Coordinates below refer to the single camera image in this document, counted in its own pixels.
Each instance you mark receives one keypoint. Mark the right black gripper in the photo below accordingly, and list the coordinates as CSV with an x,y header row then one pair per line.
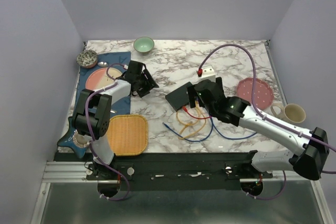
x,y
191,92

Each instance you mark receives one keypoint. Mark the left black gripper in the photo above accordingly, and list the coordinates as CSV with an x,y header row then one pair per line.
x,y
150,83

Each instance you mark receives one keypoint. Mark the black network switch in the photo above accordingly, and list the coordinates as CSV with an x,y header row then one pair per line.
x,y
179,97

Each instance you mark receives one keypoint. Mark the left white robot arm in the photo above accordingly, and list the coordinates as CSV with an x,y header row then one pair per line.
x,y
91,115

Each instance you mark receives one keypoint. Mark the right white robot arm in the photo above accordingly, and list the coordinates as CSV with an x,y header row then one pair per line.
x,y
306,151

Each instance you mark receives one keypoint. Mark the blue placemat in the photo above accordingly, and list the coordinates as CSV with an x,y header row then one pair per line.
x,y
120,107

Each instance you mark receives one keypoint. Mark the green ceramic bowl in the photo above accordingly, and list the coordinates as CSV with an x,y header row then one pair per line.
x,y
144,45

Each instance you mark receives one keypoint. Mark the metal spoon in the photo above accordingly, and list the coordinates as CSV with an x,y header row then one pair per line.
x,y
103,64

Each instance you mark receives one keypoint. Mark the pink and cream plate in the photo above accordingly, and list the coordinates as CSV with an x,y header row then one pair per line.
x,y
98,79

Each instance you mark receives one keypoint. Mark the orange woven tray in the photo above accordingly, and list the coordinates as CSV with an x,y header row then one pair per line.
x,y
128,134

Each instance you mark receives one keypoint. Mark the patterned small bowl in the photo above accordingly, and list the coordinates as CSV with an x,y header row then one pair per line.
x,y
87,59

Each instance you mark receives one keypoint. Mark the pink dotted plate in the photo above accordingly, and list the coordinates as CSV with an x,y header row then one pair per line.
x,y
263,93

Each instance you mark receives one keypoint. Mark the blue star-shaped dish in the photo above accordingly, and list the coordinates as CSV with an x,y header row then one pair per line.
x,y
73,141

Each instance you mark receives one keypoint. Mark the cream printed mug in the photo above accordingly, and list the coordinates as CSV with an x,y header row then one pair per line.
x,y
291,113

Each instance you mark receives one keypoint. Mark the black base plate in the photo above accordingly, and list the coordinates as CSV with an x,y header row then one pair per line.
x,y
137,180

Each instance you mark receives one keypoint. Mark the aluminium mounting rail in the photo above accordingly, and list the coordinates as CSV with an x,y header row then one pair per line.
x,y
75,172

